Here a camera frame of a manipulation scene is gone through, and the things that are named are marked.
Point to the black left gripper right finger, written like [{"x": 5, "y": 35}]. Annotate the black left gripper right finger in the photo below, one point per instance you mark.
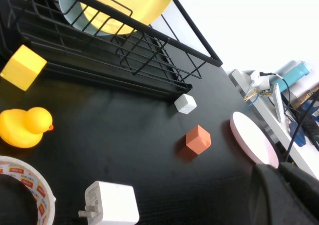
[{"x": 306, "y": 192}]

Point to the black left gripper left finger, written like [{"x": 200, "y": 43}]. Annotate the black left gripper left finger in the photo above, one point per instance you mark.
[{"x": 269, "y": 200}]

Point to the yellow plate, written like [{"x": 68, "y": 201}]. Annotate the yellow plate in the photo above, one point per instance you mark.
[{"x": 139, "y": 3}]

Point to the pink plate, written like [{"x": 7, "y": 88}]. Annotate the pink plate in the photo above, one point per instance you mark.
[{"x": 251, "y": 138}]

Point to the light blue plate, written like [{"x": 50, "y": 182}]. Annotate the light blue plate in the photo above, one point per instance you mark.
[{"x": 69, "y": 13}]

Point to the orange foam cube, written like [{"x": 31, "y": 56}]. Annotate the orange foam cube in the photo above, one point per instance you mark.
[{"x": 199, "y": 140}]

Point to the white foam cube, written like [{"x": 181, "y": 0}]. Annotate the white foam cube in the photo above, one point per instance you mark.
[{"x": 185, "y": 104}]

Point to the white power adapter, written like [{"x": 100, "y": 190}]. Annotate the white power adapter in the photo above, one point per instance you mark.
[{"x": 117, "y": 202}]

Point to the white tape roll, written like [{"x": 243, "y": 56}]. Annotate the white tape roll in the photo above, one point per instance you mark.
[{"x": 37, "y": 182}]

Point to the yellow rubber duck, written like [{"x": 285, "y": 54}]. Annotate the yellow rubber duck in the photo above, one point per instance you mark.
[{"x": 22, "y": 130}]

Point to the yellow foam cube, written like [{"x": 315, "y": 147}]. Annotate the yellow foam cube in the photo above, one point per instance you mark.
[{"x": 22, "y": 68}]

